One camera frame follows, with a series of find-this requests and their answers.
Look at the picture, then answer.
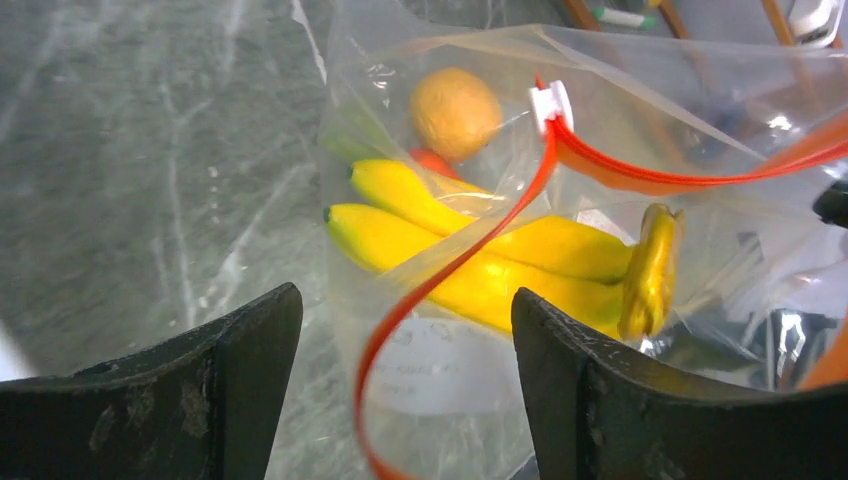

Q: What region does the orange carrot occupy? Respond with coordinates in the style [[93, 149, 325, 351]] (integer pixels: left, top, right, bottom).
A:
[[407, 148, 462, 181]]

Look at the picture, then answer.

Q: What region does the green white marker pen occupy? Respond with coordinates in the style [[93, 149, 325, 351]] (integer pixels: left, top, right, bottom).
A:
[[591, 7, 656, 30]]

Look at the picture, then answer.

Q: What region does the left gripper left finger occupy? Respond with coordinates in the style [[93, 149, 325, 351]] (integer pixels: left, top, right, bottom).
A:
[[1, 283, 303, 479]]

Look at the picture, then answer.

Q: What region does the orange wooden rack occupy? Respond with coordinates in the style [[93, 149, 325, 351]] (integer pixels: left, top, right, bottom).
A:
[[554, 1, 847, 49]]

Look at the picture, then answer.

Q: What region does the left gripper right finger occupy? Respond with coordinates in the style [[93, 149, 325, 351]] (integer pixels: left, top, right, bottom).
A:
[[512, 288, 847, 479]]

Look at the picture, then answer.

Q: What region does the white stapler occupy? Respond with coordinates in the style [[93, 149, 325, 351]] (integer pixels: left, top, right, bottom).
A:
[[788, 0, 846, 48]]

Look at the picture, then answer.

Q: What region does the yellow banana bunch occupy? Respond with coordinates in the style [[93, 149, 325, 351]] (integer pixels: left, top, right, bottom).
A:
[[324, 159, 683, 340]]

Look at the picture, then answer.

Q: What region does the orange fruit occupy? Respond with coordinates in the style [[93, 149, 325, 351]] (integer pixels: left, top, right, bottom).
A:
[[408, 67, 504, 164]]

